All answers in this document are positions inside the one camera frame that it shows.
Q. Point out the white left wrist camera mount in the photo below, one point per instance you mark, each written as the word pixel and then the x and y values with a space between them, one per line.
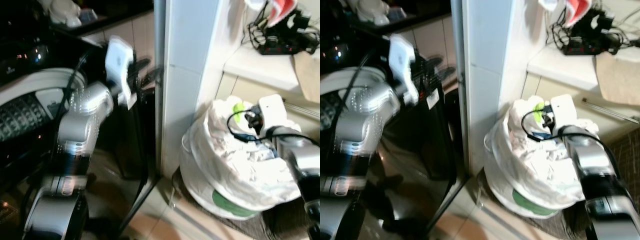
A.
pixel 119 62
pixel 404 62

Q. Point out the small green item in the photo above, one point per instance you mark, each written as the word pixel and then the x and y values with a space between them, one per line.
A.
pixel 238 111
pixel 538 109

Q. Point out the thin metal rod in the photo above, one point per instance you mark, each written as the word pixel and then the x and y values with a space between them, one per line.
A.
pixel 305 110
pixel 610 112

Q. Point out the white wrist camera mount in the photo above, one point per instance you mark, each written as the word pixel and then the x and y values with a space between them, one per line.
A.
pixel 119 62
pixel 272 110
pixel 567 110
pixel 404 62

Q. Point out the black washing machine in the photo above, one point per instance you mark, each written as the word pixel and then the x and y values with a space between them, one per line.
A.
pixel 425 150
pixel 120 145

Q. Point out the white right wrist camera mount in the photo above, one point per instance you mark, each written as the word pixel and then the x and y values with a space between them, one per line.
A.
pixel 272 110
pixel 567 110

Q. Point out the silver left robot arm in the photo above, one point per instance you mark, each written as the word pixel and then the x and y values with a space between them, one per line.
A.
pixel 75 131
pixel 361 132

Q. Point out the white counter ledge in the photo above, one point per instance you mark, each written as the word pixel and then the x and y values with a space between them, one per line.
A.
pixel 560 65
pixel 255 65

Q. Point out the red and white bag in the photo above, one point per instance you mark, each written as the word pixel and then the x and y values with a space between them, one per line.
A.
pixel 580 9
pixel 282 10

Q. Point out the white bundle on shelf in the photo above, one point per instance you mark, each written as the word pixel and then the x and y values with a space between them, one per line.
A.
pixel 370 11
pixel 64 12

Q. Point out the beige brown cloth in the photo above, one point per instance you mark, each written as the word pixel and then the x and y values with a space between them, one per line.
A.
pixel 309 75
pixel 619 77

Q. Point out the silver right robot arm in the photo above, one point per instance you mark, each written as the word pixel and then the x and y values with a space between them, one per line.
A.
pixel 300 161
pixel 597 175

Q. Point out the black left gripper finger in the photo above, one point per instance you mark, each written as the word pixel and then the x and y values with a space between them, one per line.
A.
pixel 436 62
pixel 154 76
pixel 144 63
pixel 445 75

